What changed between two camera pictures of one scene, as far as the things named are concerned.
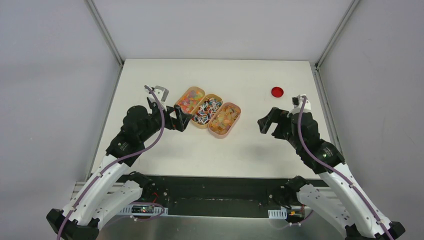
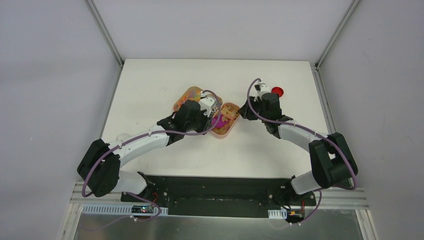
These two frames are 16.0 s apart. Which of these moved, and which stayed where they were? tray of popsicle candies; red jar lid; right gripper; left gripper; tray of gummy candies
Moved: left gripper; right gripper
Stayed: red jar lid; tray of popsicle candies; tray of gummy candies
